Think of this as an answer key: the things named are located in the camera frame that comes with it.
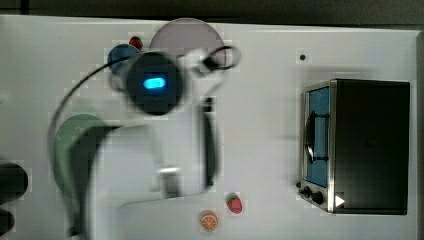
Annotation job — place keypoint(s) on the toy orange slice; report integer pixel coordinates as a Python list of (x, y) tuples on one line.
[(209, 221)]

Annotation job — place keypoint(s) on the silver black toaster oven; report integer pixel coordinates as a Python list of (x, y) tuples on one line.
[(355, 146)]

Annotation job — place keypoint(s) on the toy strawberry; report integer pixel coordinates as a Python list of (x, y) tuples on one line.
[(234, 203)]

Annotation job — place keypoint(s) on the blue cup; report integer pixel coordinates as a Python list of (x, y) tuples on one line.
[(118, 55)]

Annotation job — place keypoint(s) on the red toy fruit behind cup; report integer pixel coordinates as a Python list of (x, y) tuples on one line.
[(136, 42)]

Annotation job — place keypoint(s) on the large grey round plate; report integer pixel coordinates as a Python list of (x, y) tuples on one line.
[(186, 40)]

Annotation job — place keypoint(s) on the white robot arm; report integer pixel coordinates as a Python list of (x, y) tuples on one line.
[(163, 144)]

